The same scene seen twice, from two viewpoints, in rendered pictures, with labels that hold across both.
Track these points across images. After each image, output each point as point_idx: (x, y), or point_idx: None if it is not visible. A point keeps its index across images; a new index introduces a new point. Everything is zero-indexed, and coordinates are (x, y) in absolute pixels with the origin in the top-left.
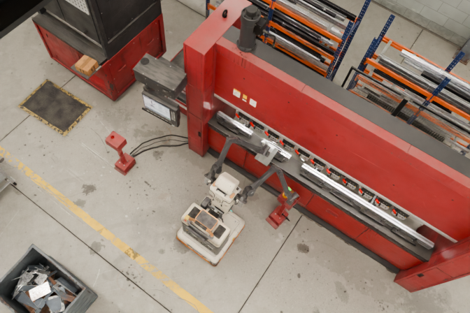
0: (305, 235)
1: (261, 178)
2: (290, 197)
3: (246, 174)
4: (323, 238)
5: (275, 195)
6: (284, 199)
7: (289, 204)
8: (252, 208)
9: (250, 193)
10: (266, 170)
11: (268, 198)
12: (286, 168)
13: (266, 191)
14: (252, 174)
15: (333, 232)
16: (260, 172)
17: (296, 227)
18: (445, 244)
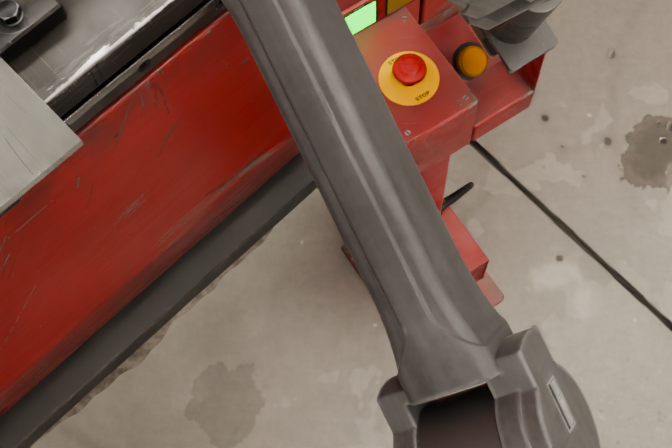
0: (568, 112)
1: (364, 162)
2: None
3: (36, 414)
4: (604, 15)
5: (255, 234)
6: (450, 98)
7: (547, 38)
8: (315, 434)
9: (576, 447)
10: (82, 211)
11: (261, 290)
12: None
13: (209, 299)
14: (52, 369)
15: None
16: (73, 284)
17: (507, 155)
18: None
